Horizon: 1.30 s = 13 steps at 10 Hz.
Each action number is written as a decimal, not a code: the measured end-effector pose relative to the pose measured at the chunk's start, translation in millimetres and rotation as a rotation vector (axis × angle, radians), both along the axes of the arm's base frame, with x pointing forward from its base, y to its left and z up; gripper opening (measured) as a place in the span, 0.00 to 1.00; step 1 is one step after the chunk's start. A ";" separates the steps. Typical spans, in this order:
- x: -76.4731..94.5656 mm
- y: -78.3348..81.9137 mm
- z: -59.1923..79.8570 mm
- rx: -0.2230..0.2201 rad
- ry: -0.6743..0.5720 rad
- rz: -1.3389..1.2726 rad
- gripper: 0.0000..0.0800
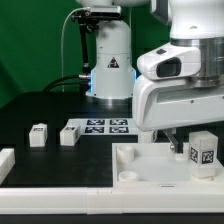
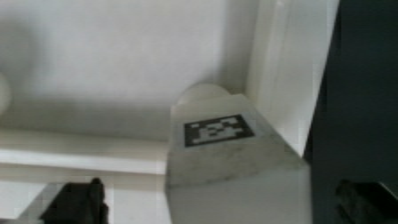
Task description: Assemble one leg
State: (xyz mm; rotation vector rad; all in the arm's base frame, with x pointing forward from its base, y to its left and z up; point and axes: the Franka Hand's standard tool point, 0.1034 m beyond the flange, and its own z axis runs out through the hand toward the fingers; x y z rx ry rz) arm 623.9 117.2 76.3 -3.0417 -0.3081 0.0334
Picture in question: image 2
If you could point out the white square tabletop panel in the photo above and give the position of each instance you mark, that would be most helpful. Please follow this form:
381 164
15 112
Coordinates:
107 60

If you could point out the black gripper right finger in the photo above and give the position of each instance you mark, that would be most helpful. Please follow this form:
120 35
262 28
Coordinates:
367 202

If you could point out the white table leg with tag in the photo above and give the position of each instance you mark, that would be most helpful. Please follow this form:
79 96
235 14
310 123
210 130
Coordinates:
237 179

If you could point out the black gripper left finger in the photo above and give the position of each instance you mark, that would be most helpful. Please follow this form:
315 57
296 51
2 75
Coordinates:
79 206

